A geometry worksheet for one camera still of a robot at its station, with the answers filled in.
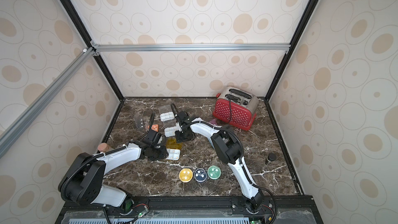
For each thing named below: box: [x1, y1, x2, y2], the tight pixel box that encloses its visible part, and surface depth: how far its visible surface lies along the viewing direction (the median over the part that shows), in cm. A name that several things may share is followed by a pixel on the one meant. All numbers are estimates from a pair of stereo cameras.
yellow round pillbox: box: [178, 167, 194, 184], surface depth 84 cm
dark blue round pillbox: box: [193, 168, 208, 182], surface depth 85 cm
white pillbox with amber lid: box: [164, 137, 183, 161], surface depth 94 cm
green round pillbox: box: [207, 164, 222, 180], surface depth 85 cm
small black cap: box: [267, 152, 277, 162], surface depth 81 cm
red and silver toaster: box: [212, 86, 260, 131], surface depth 97 cm
